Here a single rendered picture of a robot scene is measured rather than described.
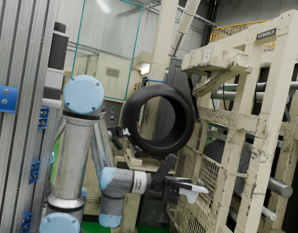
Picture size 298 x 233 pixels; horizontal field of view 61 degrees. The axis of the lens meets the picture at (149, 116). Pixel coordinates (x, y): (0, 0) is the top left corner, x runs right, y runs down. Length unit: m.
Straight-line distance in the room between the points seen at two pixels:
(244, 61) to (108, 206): 1.30
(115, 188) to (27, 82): 0.51
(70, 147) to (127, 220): 1.81
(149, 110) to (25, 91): 1.44
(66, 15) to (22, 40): 10.25
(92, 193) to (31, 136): 1.70
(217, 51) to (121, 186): 1.25
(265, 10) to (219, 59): 11.82
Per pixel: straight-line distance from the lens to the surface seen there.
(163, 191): 0.90
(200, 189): 0.87
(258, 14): 13.76
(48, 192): 1.51
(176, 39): 2.87
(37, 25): 1.06
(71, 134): 0.81
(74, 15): 11.38
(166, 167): 0.88
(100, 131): 0.94
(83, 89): 0.77
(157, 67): 2.31
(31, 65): 1.04
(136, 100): 1.90
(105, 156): 0.95
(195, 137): 2.39
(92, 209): 2.77
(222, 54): 1.84
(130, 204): 2.49
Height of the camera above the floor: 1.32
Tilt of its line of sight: 4 degrees down
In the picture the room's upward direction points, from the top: 11 degrees clockwise
